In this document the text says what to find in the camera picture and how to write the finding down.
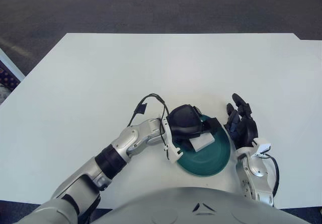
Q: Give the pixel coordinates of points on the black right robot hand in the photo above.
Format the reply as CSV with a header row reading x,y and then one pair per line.
x,y
247,131

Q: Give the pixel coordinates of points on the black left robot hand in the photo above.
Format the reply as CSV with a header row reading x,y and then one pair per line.
x,y
184,120

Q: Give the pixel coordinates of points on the white square charger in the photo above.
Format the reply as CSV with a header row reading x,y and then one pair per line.
x,y
202,142

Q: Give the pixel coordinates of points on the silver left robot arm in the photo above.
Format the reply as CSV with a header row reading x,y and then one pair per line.
x,y
141,136

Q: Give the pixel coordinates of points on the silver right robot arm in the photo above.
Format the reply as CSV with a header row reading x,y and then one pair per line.
x,y
256,171

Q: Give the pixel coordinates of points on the teal green round plate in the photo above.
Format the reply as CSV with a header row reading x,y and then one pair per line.
x,y
211,161

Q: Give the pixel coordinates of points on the grey robot torso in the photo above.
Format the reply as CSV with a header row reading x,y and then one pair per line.
x,y
176,204

